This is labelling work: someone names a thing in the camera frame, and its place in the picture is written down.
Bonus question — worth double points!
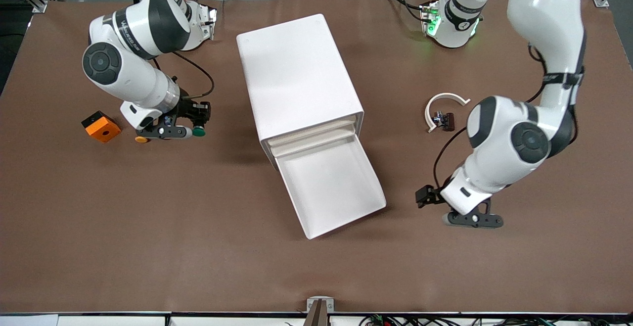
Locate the white curved plastic ring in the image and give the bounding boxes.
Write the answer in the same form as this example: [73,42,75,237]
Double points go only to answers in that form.
[425,93,470,133]

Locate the metal clamp bracket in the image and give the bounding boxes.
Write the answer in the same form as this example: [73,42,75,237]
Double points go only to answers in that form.
[303,296,335,326]

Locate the brown table mat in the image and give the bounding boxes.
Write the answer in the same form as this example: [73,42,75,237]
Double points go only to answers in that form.
[0,0,633,314]

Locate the white table edge rail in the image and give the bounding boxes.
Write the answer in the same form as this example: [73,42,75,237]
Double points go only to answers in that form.
[0,312,633,326]

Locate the tangled coloured cables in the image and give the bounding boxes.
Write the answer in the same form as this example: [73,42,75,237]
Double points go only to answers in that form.
[359,315,633,326]

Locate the orange box with hole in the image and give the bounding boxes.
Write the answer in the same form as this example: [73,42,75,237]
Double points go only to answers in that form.
[82,111,122,143]

